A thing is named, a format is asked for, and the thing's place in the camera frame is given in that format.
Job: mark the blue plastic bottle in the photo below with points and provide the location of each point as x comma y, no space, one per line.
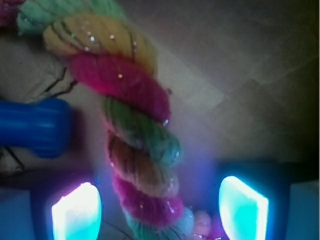
44,127

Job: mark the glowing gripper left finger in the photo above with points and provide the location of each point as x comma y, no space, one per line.
70,213

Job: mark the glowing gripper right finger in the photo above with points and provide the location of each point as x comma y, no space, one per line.
257,211

